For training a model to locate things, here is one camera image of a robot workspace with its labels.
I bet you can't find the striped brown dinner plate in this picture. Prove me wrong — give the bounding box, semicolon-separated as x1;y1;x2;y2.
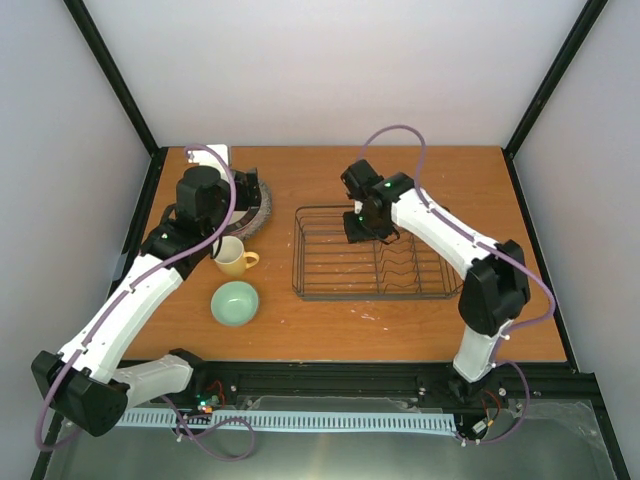
226;200;262;231

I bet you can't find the black wire dish rack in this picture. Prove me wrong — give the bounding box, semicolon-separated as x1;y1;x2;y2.
292;205;462;301

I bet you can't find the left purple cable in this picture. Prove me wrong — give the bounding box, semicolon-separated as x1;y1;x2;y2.
35;143;237;451

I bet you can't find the light blue cable duct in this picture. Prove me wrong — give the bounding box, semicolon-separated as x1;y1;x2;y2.
114;407;457;435

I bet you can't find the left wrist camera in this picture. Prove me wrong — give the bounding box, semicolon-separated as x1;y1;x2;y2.
185;144;232;167

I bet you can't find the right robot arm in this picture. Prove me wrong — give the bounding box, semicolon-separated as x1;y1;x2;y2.
341;159;530;396

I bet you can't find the light green ceramic bowl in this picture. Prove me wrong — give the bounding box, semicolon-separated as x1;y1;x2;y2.
210;281;260;327

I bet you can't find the grey speckled plate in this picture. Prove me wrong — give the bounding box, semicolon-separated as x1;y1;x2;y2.
224;180;273;241

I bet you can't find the yellow ceramic mug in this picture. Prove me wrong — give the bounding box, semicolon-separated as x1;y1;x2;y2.
213;236;260;277

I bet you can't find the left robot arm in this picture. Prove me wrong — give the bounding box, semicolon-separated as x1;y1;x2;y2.
31;165;262;437

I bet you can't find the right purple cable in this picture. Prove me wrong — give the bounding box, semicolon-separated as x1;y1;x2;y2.
359;124;557;446

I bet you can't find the purple cable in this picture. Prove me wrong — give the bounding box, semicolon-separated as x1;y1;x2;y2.
35;143;237;451
359;124;557;446

